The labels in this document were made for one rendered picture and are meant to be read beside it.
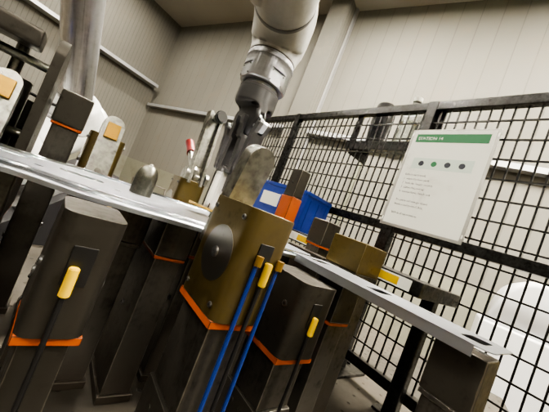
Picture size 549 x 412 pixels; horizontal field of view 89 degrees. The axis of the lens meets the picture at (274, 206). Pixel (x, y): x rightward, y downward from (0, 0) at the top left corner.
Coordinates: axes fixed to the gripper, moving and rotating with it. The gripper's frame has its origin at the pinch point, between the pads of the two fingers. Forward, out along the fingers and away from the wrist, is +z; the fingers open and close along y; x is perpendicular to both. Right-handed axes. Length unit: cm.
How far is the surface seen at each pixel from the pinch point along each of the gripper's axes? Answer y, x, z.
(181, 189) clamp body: -13.1, -2.1, 2.2
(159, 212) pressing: 11.6, -12.4, 5.4
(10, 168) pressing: 9.5, -26.6, 5.7
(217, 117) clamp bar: -12.3, -0.9, -15.1
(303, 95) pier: -285, 212, -184
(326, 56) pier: -272, 216, -246
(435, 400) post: 37.3, 13.0, 12.7
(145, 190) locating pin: 1.5, -12.5, 4.1
